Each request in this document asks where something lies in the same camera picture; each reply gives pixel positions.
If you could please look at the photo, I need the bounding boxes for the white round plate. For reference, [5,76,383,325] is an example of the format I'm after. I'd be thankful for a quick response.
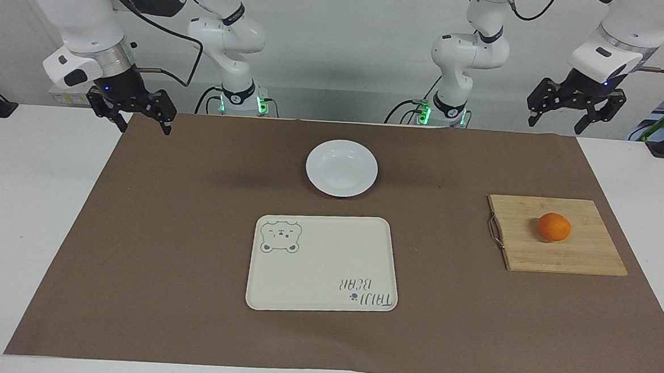
[304,138,380,200]

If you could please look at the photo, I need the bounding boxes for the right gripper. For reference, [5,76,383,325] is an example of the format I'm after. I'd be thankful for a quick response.
[84,63,180,137]

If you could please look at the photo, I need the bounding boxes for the orange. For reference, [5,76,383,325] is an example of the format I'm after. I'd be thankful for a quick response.
[536,212,573,244]

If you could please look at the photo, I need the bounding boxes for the wooden cutting board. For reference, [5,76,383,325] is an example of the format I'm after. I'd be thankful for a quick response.
[484,194,632,278]

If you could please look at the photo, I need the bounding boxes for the cream tray with bear print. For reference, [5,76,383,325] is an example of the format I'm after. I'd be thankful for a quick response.
[244,210,402,318]

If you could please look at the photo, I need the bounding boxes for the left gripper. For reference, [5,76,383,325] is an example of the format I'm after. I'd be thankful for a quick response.
[525,65,629,137]

